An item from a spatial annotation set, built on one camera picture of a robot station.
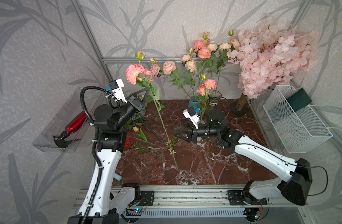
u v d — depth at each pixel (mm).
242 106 1087
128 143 924
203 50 770
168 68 712
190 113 557
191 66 825
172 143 937
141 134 964
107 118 417
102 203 373
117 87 495
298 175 400
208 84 704
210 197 753
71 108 714
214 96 1004
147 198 730
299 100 689
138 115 1060
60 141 584
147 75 508
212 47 826
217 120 513
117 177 789
